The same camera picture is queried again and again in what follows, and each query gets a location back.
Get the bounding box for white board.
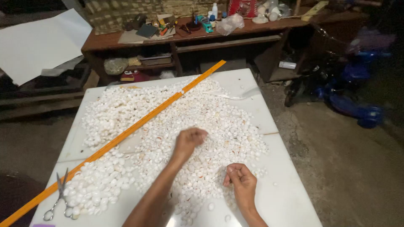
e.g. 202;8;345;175
29;68;324;227

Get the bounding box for person's right hand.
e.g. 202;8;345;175
223;163;258;211

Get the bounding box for large white paper sheet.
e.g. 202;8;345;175
0;8;93;86

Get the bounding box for steel scissors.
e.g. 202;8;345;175
43;168;76;221

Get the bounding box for checked cloth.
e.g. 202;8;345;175
83;0;218;36

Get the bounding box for long orange ruler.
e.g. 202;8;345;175
0;59;227;227

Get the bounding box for person's left hand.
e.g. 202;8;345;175
172;127;209;162

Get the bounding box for cluttered wooden workbench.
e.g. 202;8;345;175
81;0;370;86

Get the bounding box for blue toy ride-on vehicle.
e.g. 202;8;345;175
283;25;396;129

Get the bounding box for heap of white shells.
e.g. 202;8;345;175
63;77;269;226

